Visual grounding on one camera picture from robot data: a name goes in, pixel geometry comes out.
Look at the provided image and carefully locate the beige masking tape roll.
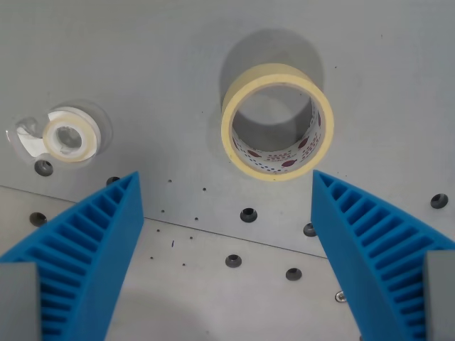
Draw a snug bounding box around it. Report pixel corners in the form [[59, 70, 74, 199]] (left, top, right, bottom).
[[220, 64, 335, 183]]

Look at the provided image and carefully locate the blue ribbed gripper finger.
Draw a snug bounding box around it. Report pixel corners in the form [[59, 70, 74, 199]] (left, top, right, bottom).
[[0, 170, 144, 341], [310, 169, 455, 341]]

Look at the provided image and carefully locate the clear plastic tape dispenser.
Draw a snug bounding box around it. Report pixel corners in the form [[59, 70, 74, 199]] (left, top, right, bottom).
[[4, 98, 114, 166]]

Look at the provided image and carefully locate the small white tape roll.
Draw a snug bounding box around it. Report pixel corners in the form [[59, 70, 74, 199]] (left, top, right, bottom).
[[43, 109, 99, 164]]

